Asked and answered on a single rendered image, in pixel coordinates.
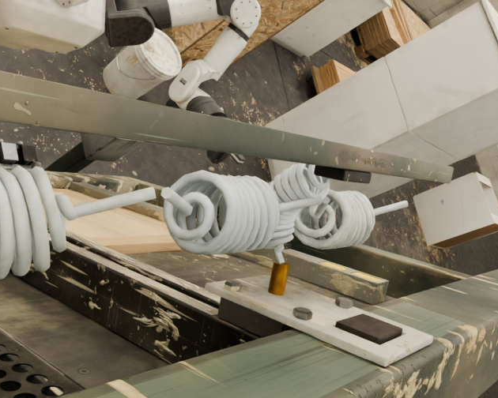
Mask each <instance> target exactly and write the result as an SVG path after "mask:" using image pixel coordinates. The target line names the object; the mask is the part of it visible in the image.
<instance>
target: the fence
mask: <svg viewBox="0 0 498 398"><path fill-rule="evenodd" d="M70 190H73V191H76V192H78V193H83V194H85V195H88V196H90V197H94V198H96V199H99V200H100V199H104V198H107V197H113V196H117V195H120V193H116V192H113V191H110V190H106V189H103V188H100V187H98V186H94V185H91V184H88V183H86V182H70ZM122 208H126V209H129V210H131V211H134V212H137V213H140V214H142V215H145V216H149V217H152V218H154V219H156V220H160V221H163V222H165V220H164V217H163V214H164V208H162V207H159V206H156V205H152V204H150V203H147V202H144V201H143V202H139V203H136V204H132V205H127V206H123V207H122ZM274 250H275V249H264V247H263V249H259V250H249V251H244V252H237V253H230V254H233V255H236V256H238V257H241V258H244V259H247V260H249V261H253V262H255V263H258V264H260V265H264V266H266V267H269V268H273V263H274V261H277V258H276V255H275V252H274ZM281 253H282V256H283V258H284V261H285V262H286V263H288V264H289V273H288V274H289V275H291V276H295V277H297V278H300V279H302V280H306V281H308V282H311V283H314V284H317V285H319V286H322V287H325V288H328V289H331V290H333V291H336V292H339V293H342V294H344V295H348V296H350V297H353V298H355V299H359V300H361V301H364V302H367V303H370V304H372V305H374V304H376V303H380V302H384V301H385V298H386V294H387V287H388V284H389V280H385V279H382V278H379V277H377V276H373V275H369V274H367V273H364V272H360V271H357V270H355V269H352V268H348V267H345V266H342V265H338V264H335V263H333V262H330V261H326V260H323V259H321V258H318V257H313V256H311V255H308V254H305V253H301V252H299V251H296V250H291V249H288V250H282V251H281ZM321 262H329V263H331V264H334V265H338V266H341V267H343V268H347V269H343V270H340V269H337V268H333V267H330V266H328V265H324V264H321ZM355 272H360V273H363V274H365V275H368V276H372V277H375V278H377V279H380V280H377V281H374V280H370V279H367V278H364V277H361V276H357V275H354V274H352V273H355Z"/></svg>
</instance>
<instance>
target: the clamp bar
mask: <svg viewBox="0 0 498 398"><path fill-rule="evenodd" d="M303 175H304V176H305V178H306V179H307V182H308V184H307V182H306V180H305V179H304V177H303ZM371 176H372V174H371V173H368V172H363V171H352V170H346V169H340V168H334V167H324V166H317V165H311V164H305V163H299V164H293V165H292V166H291V167H290V168H288V169H284V170H283V172H282V173H281V174H279V175H277V176H276V177H275V178H274V181H272V182H270V183H269V185H270V187H271V188H272V190H274V188H275V190H274V192H275V194H276V197H277V201H278V204H281V203H285V202H290V201H296V200H300V199H304V198H317V197H319V196H321V197H322V199H323V198H324V197H325V196H326V195H327V194H328V192H329V188H330V178H332V179H335V180H339V181H343V182H359V183H366V184H368V183H369V182H370V181H371ZM296 180H297V182H296ZM289 185H290V186H291V188H292V189H291V188H290V186H289ZM308 186H309V187H308ZM286 194H287V195H286ZM301 209H302V208H298V209H294V210H291V211H287V212H280V220H279V223H278V225H277V230H276V231H275V232H274V233H273V237H272V239H273V240H270V241H269V242H268V243H267V244H266V245H265V246H264V249H275V250H274V252H275V255H276V258H277V261H274V263H273V268H272V272H271V276H269V275H263V276H252V277H247V278H241V279H235V280H224V281H218V282H212V283H206V285H205V289H204V288H202V287H199V286H197V285H194V284H192V283H189V282H187V281H186V280H182V279H180V278H178V277H176V276H173V275H171V274H168V273H166V272H163V271H161V270H159V269H157V268H154V267H152V266H150V265H147V264H145V263H143V262H140V261H138V260H135V259H133V258H132V257H128V256H127V255H124V254H122V253H119V252H117V251H115V250H112V249H110V248H107V247H106V246H102V245H101V244H99V243H96V242H94V241H91V240H89V239H87V238H84V237H82V236H80V235H77V234H74V233H73V232H71V231H68V230H66V250H63V251H62V252H61V253H60V252H58V251H56V250H54V249H53V246H52V242H51V235H50V231H49V227H48V223H47V221H46V224H47V233H48V238H49V247H50V268H49V269H47V270H46V271H45V272H39V271H36V269H35V265H34V263H33V259H32V262H31V266H30V270H29V271H28V272H27V273H26V274H25V275H24V276H18V277H20V278H22V279H23V280H25V281H27V282H29V283H30V284H32V285H34V286H35V287H38V288H39V289H40V290H42V291H45V292H46V293H48V294H49V295H51V296H53V297H55V298H56V299H58V300H60V301H61V302H64V303H65V304H66V305H68V306H71V307H72V308H74V309H75V310H77V311H79V312H81V313H83V314H84V315H86V316H88V317H90V318H92V319H93V320H94V321H97V322H99V323H100V324H102V325H104V326H105V327H107V328H109V329H110V330H112V331H114V332H116V333H118V334H119V335H121V336H123V337H125V338H127V339H128V340H130V341H132V342H133V343H135V344H137V345H138V346H140V347H143V348H144V349H146V350H147V351H149V352H151V353H153V354H154V355H156V356H158V357H159V358H161V359H163V360H164V361H166V362H169V363H170V364H173V363H176V362H181V361H184V360H187V359H192V358H194V357H198V356H200V355H205V354H209V353H211V352H215V351H219V350H222V349H225V348H228V347H233V346H236V345H238V344H243V343H246V342H249V341H252V340H257V339H260V338H263V337H266V336H271V335H273V334H277V333H279V332H284V331H287V330H290V329H298V330H300V331H301V332H305V333H307V334H309V335H311V336H314V337H315V338H317V339H319V340H322V341H324V342H327V343H329V344H332V345H334V346H335V347H339V348H341V349H343V350H345V351H348V352H350V353H352V354H354V355H357V356H359V357H361V358H363V359H367V360H370V361H372V362H375V363H377V364H379V365H381V366H389V365H390V364H392V363H394V362H396V361H398V360H399V359H402V358H404V357H406V356H407V355H410V354H412V353H414V352H415V351H418V350H420V349H421V348H423V347H426V346H428V345H429V344H431V343H432V341H433V336H431V335H429V334H427V333H424V332H421V331H418V330H416V329H413V328H410V327H409V326H406V325H402V324H400V323H398V322H395V321H392V320H389V319H387V318H385V317H380V316H379V315H376V314H373V313H369V312H367V311H364V310H361V309H358V308H356V307H354V306H353V301H352V300H350V299H349V298H343V297H339V298H336V300H335V299H332V298H328V297H326V296H324V295H321V294H318V293H315V292H313V291H309V290H307V289H305V288H302V287H299V286H296V285H294V284H292V283H288V282H286V281H287V277H288V273H289V264H288V263H286V262H285V261H284V258H283V256H282V253H281V251H282V250H283V249H284V243H287V242H290V241H291V240H292V239H293V238H294V237H293V234H292V233H293V232H294V231H295V230H294V228H293V226H294V225H295V224H294V221H295V219H296V216H297V214H298V212H299V211H301ZM359 314H366V315H368V316H370V317H374V318H376V319H379V320H381V321H385V322H387V323H390V324H392V325H396V326H398V327H400V328H402V335H401V336H400V337H398V338H395V339H393V340H390V341H388V342H386V343H384V344H381V345H378V344H375V343H373V342H371V341H369V340H366V339H363V338H361V337H359V336H355V335H353V334H351V333H349V332H346V331H344V330H341V329H338V328H336V327H335V325H336V321H340V320H343V319H346V318H349V317H353V316H356V315H359Z"/></svg>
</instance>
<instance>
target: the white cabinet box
mask: <svg viewBox="0 0 498 398"><path fill-rule="evenodd" d="M413 201H414V204H415V206H416V209H417V214H418V216H419V219H420V222H421V226H422V229H423V232H424V236H425V239H426V242H427V245H428V246H431V247H435V248H439V249H442V250H445V249H448V248H451V247H453V246H457V245H460V244H463V243H465V242H469V241H472V240H474V239H477V238H482V237H485V236H487V235H491V234H494V233H496V232H498V201H497V199H496V195H495V193H494V190H493V188H492V184H491V182H490V180H489V179H488V178H486V177H485V176H483V175H481V174H479V173H477V172H474V173H473V172H472V173H470V174H468V175H464V176H462V177H460V178H457V179H455V180H452V181H451V183H444V184H443V185H440V186H437V187H435V188H433V189H430V190H427V191H425V192H423V193H419V194H418V195H415V196H414V197H413Z"/></svg>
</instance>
